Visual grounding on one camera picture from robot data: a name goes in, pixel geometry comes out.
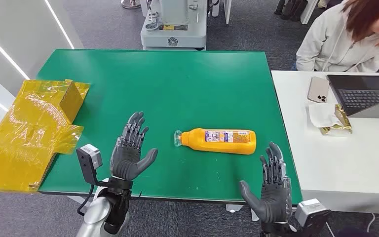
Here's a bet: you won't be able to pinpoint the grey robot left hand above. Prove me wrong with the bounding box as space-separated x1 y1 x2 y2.
110 112 158 181

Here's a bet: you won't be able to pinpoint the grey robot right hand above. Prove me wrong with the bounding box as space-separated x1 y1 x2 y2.
239 142 293 225

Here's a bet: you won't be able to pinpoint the orange detergent bottle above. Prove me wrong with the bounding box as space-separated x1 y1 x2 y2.
173 127 257 156

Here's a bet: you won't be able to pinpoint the white tissue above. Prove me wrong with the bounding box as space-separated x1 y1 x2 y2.
308 103 342 129

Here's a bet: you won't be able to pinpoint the yellow taped cardboard box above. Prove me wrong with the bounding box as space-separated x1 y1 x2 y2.
0 79 91 194

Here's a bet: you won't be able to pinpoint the gold foil wrapper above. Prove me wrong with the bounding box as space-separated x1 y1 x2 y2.
319 104 353 137

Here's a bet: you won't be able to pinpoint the beige smartphone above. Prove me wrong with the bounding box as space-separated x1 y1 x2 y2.
307 76 330 104

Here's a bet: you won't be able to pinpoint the dark laptop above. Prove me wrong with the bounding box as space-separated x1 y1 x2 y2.
327 74 379 119

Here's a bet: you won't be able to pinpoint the grey machine base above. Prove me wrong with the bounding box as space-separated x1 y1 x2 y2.
140 0 208 51

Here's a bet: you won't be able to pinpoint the chrome chair base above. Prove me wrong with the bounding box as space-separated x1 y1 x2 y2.
120 0 141 10

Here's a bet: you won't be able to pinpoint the seated person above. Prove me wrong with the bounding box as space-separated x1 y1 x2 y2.
291 0 379 73

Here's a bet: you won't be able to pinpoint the dark objects on floor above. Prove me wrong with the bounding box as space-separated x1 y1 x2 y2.
273 0 309 22

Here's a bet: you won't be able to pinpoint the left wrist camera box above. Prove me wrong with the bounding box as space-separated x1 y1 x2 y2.
76 144 109 187

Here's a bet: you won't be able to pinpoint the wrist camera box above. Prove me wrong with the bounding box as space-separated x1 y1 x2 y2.
293 198 331 237
76 144 109 187

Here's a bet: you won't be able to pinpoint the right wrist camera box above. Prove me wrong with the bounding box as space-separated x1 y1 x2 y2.
293 198 331 237

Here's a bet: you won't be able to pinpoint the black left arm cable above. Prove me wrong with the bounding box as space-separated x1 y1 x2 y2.
76 185 95 217

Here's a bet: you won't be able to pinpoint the white floor cable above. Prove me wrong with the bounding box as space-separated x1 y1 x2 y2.
367 213 377 234

